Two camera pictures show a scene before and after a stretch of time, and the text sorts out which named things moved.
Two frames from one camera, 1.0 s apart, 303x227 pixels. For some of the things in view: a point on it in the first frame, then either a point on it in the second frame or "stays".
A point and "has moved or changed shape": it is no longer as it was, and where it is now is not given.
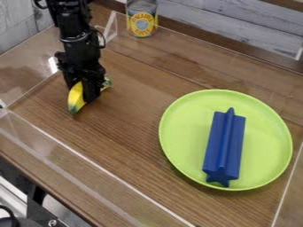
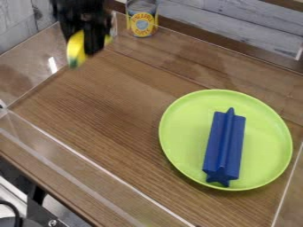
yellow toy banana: [76, 97] has moved or changed shape
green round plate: [268, 147] stays
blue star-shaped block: [223, 159] stays
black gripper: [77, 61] -> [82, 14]
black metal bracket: [36, 210] stays
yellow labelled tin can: [141, 13] stays
